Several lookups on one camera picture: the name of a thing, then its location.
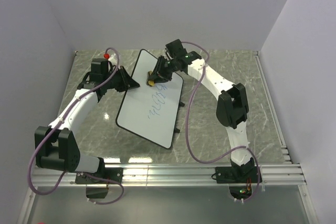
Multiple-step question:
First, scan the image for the aluminium side rail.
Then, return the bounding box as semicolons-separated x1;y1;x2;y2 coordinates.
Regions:
253;51;293;164

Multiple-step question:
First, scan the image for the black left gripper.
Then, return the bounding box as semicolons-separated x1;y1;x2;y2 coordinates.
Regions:
104;66;139;92

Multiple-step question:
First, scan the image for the white whiteboard black frame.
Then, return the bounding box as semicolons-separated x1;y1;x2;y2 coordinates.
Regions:
115;49;183;149

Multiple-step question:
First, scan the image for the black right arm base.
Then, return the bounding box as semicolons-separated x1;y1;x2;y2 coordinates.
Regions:
211;164;262;202

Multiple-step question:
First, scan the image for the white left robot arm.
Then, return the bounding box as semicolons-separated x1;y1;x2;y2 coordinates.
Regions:
35;59;140;183

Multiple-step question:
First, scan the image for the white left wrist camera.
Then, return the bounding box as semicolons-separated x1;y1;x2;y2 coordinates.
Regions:
108;54;118;65

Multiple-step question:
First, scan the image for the yellow bone-shaped eraser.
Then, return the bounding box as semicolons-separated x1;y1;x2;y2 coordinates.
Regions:
146;71;155;87

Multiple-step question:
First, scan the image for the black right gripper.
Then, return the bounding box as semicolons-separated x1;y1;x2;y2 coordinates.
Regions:
148;57;177;85

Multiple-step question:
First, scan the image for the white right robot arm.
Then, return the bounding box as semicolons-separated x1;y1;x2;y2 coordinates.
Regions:
146;39;256;182

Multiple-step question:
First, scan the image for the aluminium mounting rail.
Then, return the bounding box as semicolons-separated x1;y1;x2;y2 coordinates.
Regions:
31;163;307;188

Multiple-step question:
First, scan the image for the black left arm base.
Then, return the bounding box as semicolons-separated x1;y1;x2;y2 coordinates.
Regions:
75;167;124;205

